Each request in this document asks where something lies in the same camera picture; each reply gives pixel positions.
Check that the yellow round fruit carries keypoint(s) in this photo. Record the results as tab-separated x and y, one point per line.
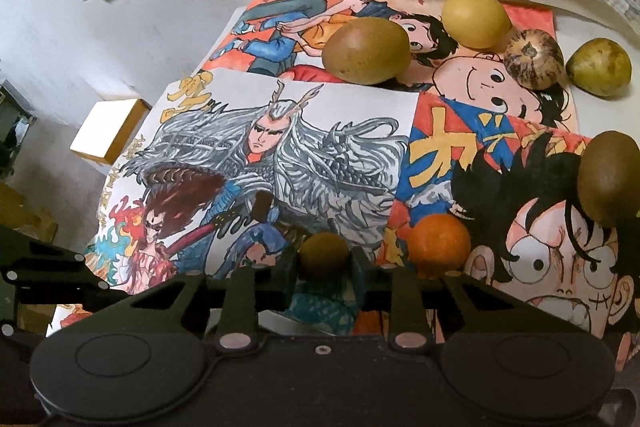
475	19

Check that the striped brown round fruit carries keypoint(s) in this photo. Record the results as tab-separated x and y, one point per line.
532	62

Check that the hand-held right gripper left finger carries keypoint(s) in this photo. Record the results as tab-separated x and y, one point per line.
296	274

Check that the silver-haired warrior drawing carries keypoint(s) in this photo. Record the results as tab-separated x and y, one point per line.
310	147

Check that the brown kiwi fruit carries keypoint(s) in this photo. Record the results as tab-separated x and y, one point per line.
610	177

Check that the brown cardboard box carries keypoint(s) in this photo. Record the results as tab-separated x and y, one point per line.
22	212

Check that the small brown round fruit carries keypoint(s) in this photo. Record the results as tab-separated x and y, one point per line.
322	257

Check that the dark object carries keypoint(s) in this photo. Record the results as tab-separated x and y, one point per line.
12	127

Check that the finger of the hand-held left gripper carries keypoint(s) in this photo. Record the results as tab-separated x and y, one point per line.
45	267

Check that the large brown-green mango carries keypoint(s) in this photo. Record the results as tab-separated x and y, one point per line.
367	52

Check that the white and yellow box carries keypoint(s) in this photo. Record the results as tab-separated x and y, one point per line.
107	127

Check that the green-yellow fruit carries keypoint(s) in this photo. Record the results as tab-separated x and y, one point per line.
597	69

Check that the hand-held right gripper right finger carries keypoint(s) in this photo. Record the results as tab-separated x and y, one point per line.
359	269

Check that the spiky-haired shouting face drawing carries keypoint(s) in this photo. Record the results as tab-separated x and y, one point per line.
540	227

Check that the orange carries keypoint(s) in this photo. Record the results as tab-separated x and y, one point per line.
440	244

